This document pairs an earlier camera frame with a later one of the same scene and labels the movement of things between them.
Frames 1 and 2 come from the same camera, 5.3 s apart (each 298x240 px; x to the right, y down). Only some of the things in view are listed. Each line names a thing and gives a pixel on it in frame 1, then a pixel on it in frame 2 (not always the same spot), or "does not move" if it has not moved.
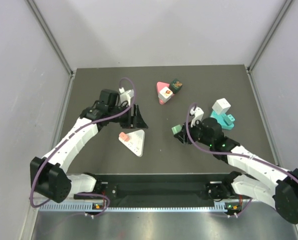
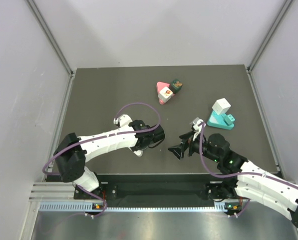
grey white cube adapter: [221, 106] does not move
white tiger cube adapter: [164, 94] does not move
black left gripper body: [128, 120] → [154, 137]
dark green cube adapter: [175, 85] does not move
